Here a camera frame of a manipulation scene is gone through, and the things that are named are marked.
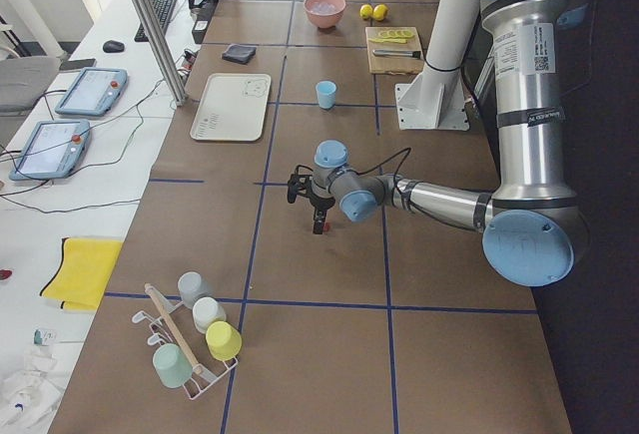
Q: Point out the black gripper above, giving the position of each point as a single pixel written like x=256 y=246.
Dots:
x=319 y=203

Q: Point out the light blue plastic cup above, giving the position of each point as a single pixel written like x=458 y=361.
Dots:
x=326 y=94

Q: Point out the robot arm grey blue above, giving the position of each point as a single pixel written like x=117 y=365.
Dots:
x=520 y=218

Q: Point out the grey plastic cup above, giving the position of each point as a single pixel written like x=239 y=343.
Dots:
x=192 y=287

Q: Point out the white plastic cup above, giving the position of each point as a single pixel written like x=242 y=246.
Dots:
x=206 y=311

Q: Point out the yellow-green plastic cup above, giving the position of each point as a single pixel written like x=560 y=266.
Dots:
x=223 y=340

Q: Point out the pile of clear ice cubes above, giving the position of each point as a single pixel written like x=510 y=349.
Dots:
x=322 y=7

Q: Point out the mint green plastic cup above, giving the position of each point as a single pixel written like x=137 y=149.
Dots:
x=172 y=365

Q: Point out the cream bear tray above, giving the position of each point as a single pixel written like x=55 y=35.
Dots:
x=232 y=108

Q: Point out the bamboo cutting board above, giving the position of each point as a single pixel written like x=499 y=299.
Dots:
x=393 y=66

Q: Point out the steel muddler black tip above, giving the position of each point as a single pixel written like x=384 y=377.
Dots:
x=397 y=54

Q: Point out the grey folded cloth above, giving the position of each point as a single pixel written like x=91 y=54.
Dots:
x=239 y=53

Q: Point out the yellow plastic knife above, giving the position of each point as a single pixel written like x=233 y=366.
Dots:
x=398 y=41

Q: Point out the orange black connector box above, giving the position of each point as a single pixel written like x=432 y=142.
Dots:
x=188 y=60

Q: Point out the pink bowl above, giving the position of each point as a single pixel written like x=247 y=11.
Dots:
x=325 y=22

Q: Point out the whole lemon lower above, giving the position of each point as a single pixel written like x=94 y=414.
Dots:
x=366 y=12

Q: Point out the whole lemon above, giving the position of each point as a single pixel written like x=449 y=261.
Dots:
x=366 y=12
x=379 y=12

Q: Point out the whole lemon upper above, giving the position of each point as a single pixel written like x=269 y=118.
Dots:
x=379 y=12

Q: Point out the yellow cloth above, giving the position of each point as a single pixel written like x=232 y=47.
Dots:
x=84 y=272

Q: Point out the teach pendant upper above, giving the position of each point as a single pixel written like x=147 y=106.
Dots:
x=93 y=92

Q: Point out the teach pendant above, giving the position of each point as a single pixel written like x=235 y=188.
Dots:
x=93 y=92
x=52 y=151

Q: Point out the black keyboard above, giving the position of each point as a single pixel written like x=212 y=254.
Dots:
x=163 y=10

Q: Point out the black computer mouse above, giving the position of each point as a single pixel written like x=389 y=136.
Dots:
x=113 y=46

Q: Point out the teach pendant lower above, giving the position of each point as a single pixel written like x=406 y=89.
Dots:
x=52 y=151

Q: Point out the white crumpled tissue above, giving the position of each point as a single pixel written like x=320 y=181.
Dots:
x=30 y=394

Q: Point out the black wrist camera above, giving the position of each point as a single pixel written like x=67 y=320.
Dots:
x=298 y=186

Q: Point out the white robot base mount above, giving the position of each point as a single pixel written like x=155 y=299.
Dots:
x=434 y=100

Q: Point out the wooden rack handle rod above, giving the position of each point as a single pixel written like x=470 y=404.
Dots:
x=165 y=309

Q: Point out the white wire cup rack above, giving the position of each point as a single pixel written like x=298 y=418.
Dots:
x=213 y=370

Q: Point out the aluminium frame post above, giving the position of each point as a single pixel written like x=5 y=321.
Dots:
x=160 y=49

